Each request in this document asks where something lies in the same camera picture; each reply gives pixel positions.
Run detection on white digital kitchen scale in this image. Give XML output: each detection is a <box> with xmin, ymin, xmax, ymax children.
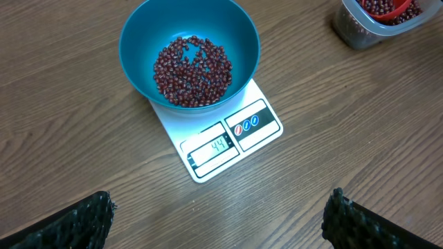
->
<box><xmin>151</xmin><ymin>80</ymin><xmax>283</xmax><ymax>183</ymax></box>

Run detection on blue metal bowl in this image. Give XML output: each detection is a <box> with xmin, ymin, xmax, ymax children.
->
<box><xmin>118</xmin><ymin>0</ymin><xmax>260</xmax><ymax>113</ymax></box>

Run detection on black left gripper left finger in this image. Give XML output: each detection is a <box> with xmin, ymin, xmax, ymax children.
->
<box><xmin>1</xmin><ymin>191</ymin><xmax>116</xmax><ymax>249</ymax></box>

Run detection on orange scoop blue handle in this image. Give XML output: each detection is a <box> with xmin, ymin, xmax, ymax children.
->
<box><xmin>361</xmin><ymin>0</ymin><xmax>412</xmax><ymax>21</ymax></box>

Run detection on red adzuki beans in container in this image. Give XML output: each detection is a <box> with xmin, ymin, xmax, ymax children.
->
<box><xmin>355</xmin><ymin>0</ymin><xmax>423</xmax><ymax>26</ymax></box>

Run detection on clear plastic bean container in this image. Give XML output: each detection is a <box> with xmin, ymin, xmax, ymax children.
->
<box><xmin>332</xmin><ymin>0</ymin><xmax>442</xmax><ymax>50</ymax></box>

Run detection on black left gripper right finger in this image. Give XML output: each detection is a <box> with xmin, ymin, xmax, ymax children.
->
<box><xmin>321</xmin><ymin>188</ymin><xmax>442</xmax><ymax>249</ymax></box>

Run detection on red beans in bowl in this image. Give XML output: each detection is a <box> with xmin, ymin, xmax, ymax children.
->
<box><xmin>153</xmin><ymin>35</ymin><xmax>233</xmax><ymax>108</ymax></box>

